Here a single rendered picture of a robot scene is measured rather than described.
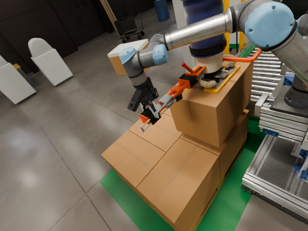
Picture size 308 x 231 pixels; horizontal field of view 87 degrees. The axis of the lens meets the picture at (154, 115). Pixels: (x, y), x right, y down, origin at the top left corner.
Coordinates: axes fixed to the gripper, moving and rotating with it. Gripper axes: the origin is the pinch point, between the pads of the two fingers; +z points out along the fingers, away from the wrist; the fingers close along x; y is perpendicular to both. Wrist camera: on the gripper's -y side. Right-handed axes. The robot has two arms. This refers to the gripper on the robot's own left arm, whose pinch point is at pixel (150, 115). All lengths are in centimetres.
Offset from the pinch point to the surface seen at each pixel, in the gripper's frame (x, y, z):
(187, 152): 6, 21, 66
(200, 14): -4, 52, -31
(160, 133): 43, 25, 66
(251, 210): -47, 27, 121
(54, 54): 549, 86, 27
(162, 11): 570, 614, 83
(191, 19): 2, 51, -29
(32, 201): 169, -130, 116
